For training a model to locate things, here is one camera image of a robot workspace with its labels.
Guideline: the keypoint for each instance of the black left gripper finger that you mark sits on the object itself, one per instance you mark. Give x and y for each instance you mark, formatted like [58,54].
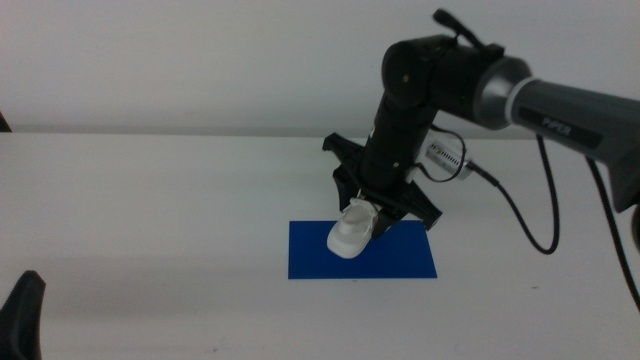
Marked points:
[22,320]

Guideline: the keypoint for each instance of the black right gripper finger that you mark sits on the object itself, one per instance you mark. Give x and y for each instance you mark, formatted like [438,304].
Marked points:
[386,220]
[346,192]

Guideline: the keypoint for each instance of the small white shoe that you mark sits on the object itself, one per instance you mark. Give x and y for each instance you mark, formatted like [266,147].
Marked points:
[347,237]

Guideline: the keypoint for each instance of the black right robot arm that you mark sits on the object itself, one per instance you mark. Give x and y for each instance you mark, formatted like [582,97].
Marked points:
[575,120]

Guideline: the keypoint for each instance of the blue rectangular mat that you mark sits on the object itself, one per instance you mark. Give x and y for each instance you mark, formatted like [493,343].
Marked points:
[405,260]

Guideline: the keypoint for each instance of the dark stand part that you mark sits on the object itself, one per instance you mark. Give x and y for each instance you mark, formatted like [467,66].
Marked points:
[3,126]

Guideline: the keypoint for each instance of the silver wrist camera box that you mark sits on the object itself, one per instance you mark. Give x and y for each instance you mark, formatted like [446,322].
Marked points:
[445,157]

